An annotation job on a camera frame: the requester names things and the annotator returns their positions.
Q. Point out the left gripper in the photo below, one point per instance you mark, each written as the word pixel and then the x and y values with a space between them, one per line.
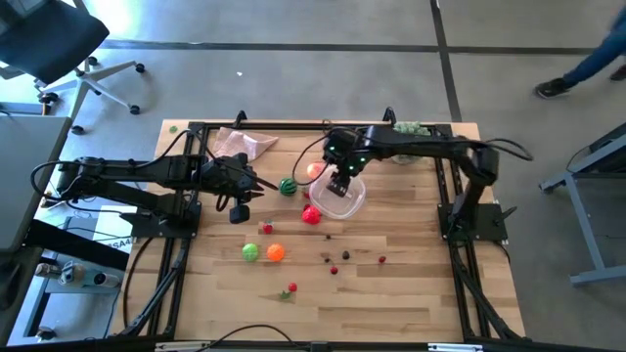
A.
pixel 225 176

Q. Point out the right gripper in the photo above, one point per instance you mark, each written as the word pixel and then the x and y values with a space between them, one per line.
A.
pixel 347 151

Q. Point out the clear plastic tupperware container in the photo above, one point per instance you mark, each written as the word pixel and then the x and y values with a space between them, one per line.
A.
pixel 352 205

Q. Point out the toy peach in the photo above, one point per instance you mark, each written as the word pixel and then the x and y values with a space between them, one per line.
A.
pixel 314 170

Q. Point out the toy watermelon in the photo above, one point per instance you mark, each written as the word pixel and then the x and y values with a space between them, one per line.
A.
pixel 288 187

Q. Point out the toy strawberry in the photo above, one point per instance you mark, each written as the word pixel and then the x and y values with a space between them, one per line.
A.
pixel 267 228

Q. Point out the large red toy tomato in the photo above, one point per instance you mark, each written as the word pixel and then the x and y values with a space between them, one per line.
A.
pixel 311 215

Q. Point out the green toy apple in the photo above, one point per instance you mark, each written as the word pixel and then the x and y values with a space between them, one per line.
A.
pixel 250 251

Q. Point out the orange toy fruit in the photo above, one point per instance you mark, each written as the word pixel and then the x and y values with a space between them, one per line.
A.
pixel 275 252

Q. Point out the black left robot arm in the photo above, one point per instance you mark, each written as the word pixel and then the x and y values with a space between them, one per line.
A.
pixel 147 168

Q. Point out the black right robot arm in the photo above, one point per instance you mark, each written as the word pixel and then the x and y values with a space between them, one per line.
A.
pixel 430 144

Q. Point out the beige cloth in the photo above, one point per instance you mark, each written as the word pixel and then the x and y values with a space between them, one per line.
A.
pixel 244 142

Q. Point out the potted green succulent plant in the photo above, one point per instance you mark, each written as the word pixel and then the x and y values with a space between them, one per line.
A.
pixel 411 128

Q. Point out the white paper label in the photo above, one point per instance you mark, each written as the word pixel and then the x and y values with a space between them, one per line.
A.
pixel 110 234

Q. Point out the small white device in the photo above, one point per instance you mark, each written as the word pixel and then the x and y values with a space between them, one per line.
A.
pixel 100 279

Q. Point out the black desk beam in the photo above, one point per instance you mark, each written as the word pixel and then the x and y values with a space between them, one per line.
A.
pixel 73 244

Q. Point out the grey desk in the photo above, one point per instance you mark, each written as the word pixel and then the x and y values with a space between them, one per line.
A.
pixel 24 171

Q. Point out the office chair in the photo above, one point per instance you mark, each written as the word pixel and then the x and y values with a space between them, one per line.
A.
pixel 54 39

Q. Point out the black caster wheel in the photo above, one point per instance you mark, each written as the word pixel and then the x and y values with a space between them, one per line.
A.
pixel 46 334

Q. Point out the person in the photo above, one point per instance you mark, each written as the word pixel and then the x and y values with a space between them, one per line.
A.
pixel 587 63

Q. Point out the silver metal bracket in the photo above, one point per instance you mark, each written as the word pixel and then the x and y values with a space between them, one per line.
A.
pixel 455 347
pixel 176 347

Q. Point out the grey metal table frame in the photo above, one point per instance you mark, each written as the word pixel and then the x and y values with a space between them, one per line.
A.
pixel 599 276

